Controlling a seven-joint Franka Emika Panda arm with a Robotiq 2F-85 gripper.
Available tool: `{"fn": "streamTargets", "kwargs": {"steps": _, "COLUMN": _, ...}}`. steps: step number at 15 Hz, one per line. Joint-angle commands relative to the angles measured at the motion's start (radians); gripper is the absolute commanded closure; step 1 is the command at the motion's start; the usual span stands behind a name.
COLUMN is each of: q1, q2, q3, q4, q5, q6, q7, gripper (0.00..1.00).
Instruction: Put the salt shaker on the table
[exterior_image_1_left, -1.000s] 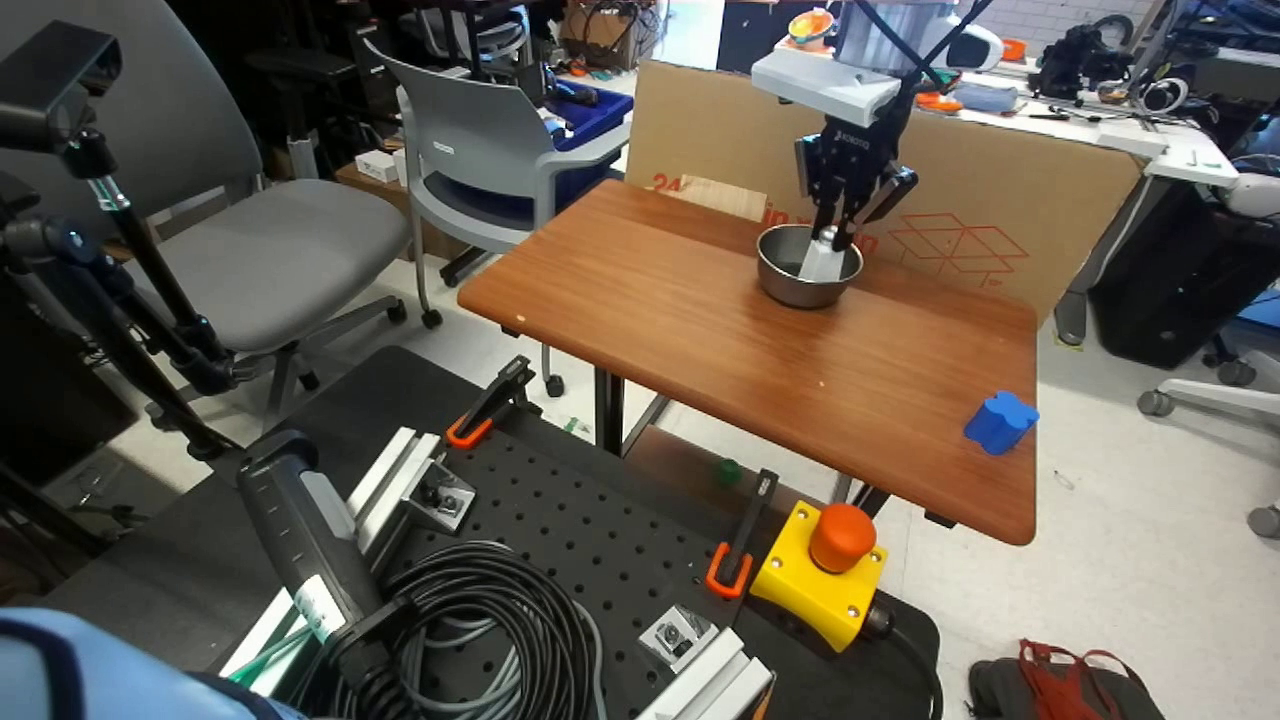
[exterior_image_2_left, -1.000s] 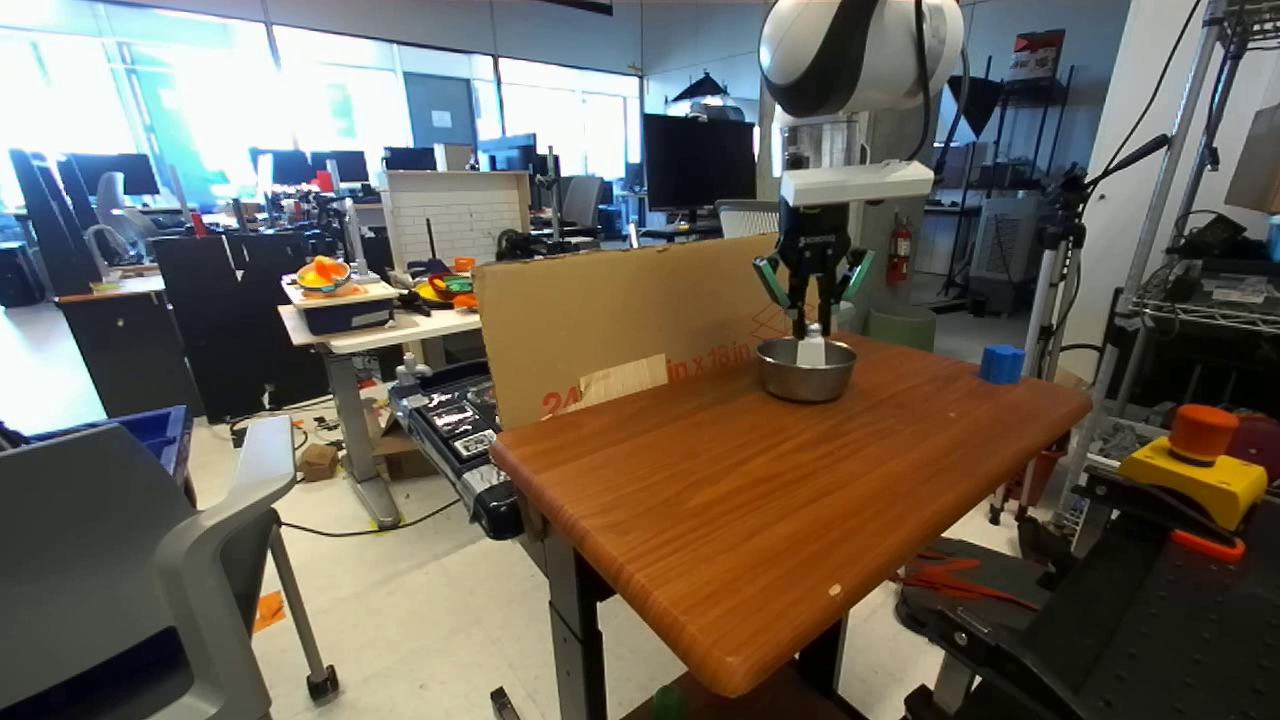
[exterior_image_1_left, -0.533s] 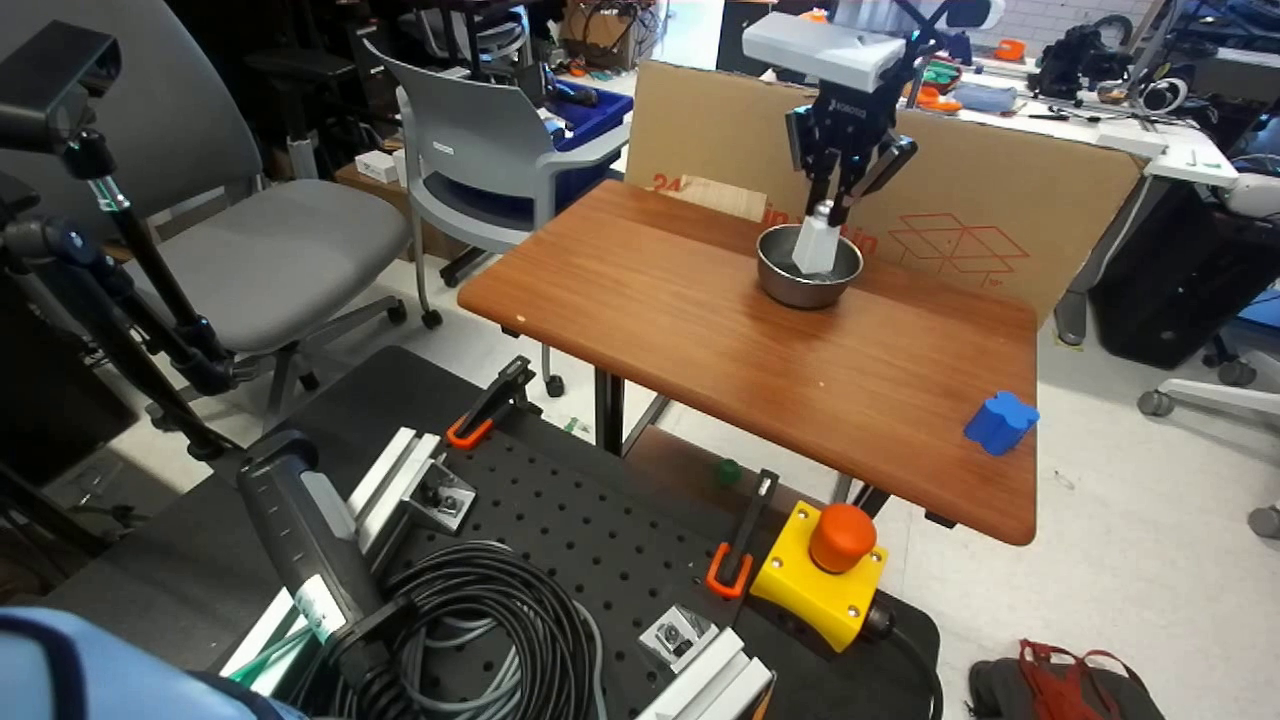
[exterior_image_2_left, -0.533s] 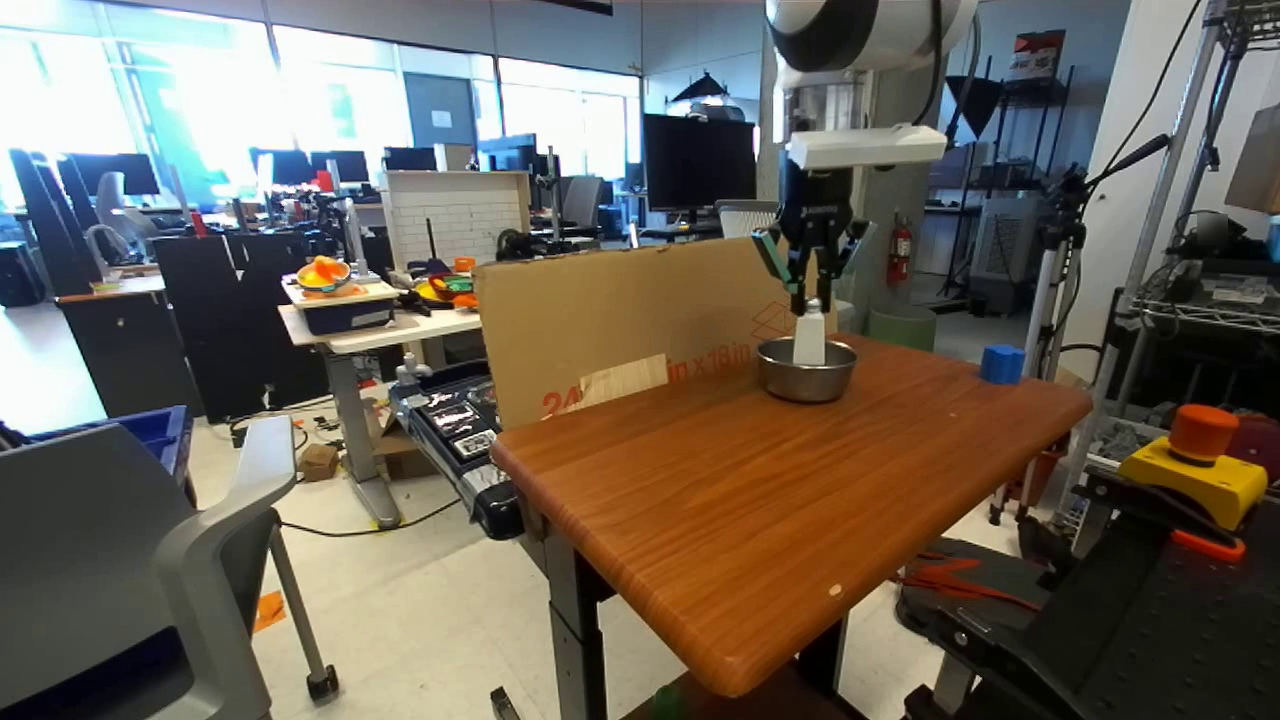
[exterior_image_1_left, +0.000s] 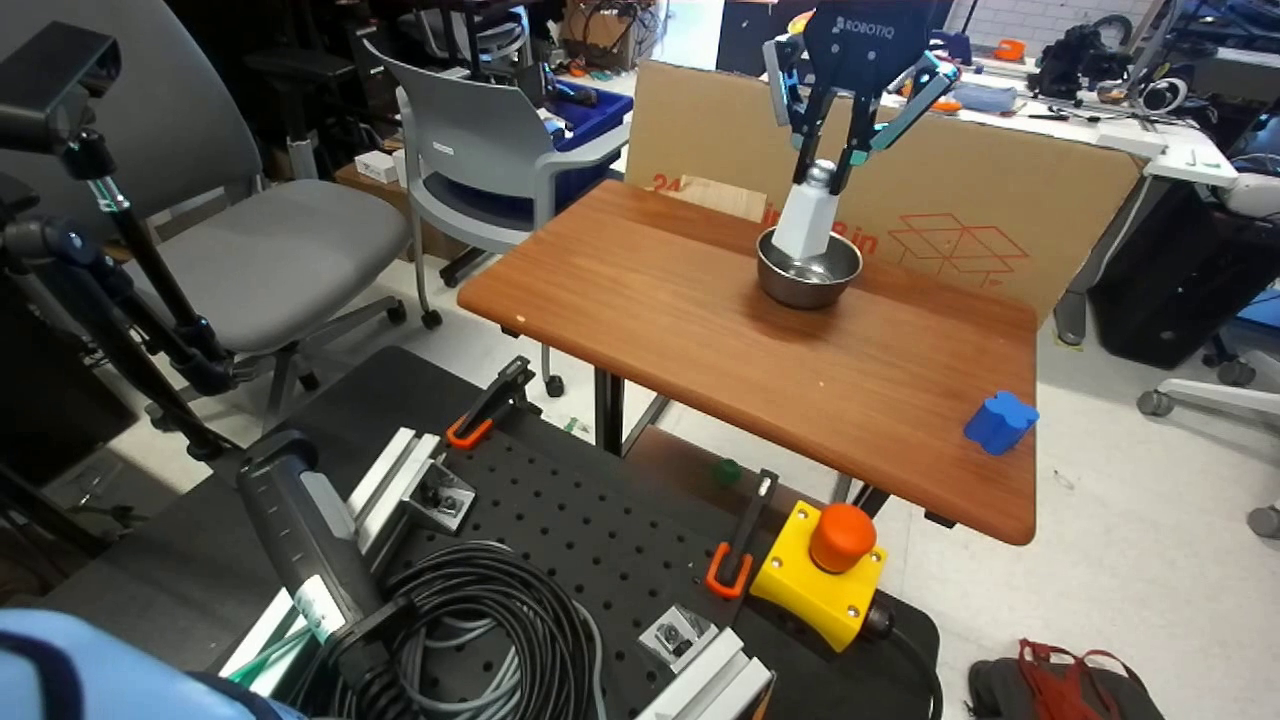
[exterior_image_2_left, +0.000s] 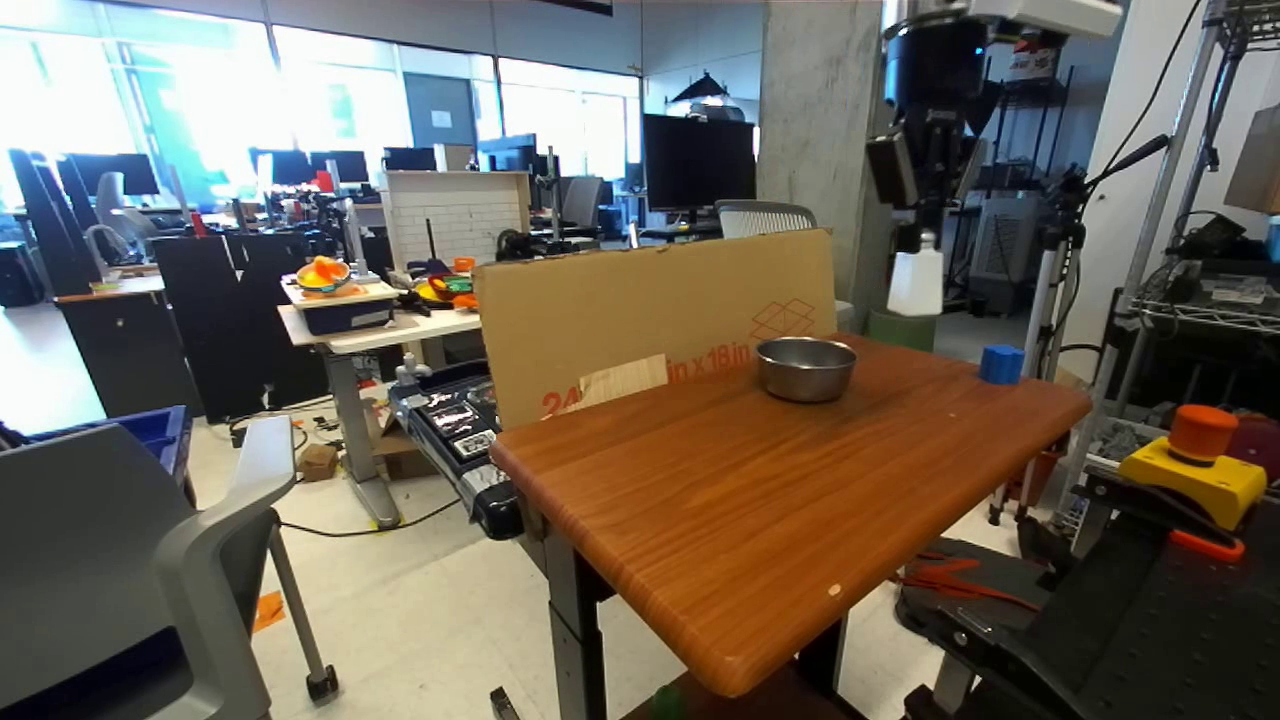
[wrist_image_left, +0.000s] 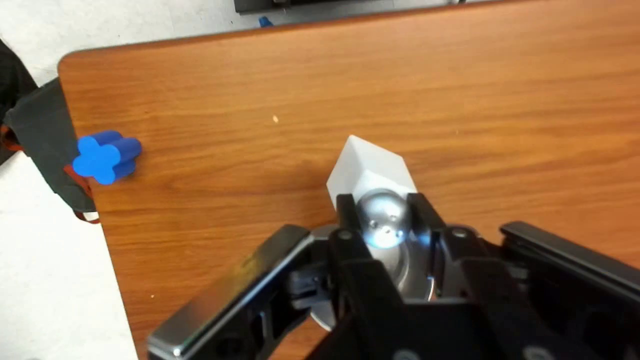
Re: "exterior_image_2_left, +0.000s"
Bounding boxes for cardboard sheet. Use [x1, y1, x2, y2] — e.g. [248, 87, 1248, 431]
[474, 226, 836, 426]

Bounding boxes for metal bowl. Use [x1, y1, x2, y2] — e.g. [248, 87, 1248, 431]
[757, 336, 856, 402]

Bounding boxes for black computer monitor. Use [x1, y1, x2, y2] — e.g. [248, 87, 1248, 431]
[644, 116, 757, 206]

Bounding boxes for white side table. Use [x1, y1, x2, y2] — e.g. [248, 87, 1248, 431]
[275, 299, 487, 531]

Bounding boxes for white plastic bottle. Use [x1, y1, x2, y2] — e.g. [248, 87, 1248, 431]
[887, 231, 942, 317]

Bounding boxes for tray with colourful toys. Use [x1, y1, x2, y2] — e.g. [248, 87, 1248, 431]
[280, 256, 401, 336]

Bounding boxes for blue plastic block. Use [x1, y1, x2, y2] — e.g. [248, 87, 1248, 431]
[978, 342, 1023, 383]

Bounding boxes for yellow emergency stop box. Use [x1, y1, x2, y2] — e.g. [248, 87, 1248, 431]
[1119, 402, 1269, 531]

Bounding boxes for black perforated breadboard plate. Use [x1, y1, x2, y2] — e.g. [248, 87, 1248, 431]
[917, 504, 1280, 720]

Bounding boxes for grey office chair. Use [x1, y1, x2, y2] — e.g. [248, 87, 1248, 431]
[0, 416, 340, 720]

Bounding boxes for left orange black clamp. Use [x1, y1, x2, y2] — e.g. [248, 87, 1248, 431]
[1169, 526, 1248, 562]

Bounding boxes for red handled pliers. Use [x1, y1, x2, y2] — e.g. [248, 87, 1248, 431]
[902, 555, 1028, 611]

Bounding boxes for black camera tripod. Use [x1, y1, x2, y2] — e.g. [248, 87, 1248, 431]
[989, 131, 1175, 526]

